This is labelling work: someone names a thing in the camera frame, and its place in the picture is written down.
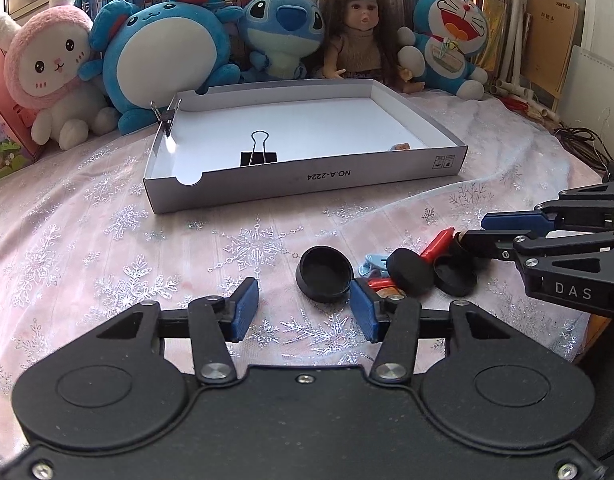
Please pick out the white board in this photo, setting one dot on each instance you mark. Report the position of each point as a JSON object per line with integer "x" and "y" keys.
{"x": 597, "y": 90}

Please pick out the blue round mouse plush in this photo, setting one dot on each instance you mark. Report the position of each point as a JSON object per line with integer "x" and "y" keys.
{"x": 162, "y": 55}

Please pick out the blue alien plush toy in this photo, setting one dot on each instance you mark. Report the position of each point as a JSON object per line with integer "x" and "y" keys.
{"x": 282, "y": 25}

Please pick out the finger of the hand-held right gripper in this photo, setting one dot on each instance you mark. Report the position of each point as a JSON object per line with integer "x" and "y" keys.
{"x": 512, "y": 221}
{"x": 487, "y": 245}

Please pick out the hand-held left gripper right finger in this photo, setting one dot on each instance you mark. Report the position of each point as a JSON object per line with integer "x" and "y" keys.
{"x": 364, "y": 315}

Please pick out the white plastic pipe rack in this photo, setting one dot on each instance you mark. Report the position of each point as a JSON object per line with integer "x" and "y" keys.
{"x": 519, "y": 50}

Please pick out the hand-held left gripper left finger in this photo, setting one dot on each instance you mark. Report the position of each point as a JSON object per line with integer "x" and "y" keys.
{"x": 244, "y": 310}

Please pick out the black round cap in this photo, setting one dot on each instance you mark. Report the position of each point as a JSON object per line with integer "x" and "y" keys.
{"x": 454, "y": 280}
{"x": 324, "y": 280}
{"x": 409, "y": 272}

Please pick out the blue robot cat plush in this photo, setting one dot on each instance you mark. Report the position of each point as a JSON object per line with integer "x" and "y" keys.
{"x": 449, "y": 45}

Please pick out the small brown round piece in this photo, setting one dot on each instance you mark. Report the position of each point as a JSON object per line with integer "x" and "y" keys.
{"x": 401, "y": 147}

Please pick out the pink toy house box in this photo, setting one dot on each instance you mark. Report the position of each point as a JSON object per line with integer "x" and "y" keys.
{"x": 2, "y": 125}

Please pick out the black binder clip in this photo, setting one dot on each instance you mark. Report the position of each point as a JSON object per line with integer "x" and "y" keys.
{"x": 259, "y": 158}

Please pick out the white cardboard box tray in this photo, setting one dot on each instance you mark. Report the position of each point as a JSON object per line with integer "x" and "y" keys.
{"x": 297, "y": 115}

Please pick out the small red plastic piece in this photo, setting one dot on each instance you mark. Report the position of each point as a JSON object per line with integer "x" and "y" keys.
{"x": 379, "y": 283}

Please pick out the pink rabbit plush toy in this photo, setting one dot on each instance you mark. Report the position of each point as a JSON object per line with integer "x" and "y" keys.
{"x": 47, "y": 60}

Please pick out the red teardrop plastic piece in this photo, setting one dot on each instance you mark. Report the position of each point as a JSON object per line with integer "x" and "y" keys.
{"x": 437, "y": 246}

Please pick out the pink snowflake tablecloth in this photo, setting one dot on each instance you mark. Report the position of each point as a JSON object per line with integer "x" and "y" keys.
{"x": 87, "y": 240}

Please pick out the brown-haired baby doll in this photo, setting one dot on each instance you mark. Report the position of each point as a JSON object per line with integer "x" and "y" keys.
{"x": 359, "y": 35}

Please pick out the light blue hair clip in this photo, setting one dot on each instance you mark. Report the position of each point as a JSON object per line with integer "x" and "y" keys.
{"x": 371, "y": 261}

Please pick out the black binder clip corner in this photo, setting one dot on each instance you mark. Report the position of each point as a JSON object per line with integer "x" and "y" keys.
{"x": 166, "y": 121}

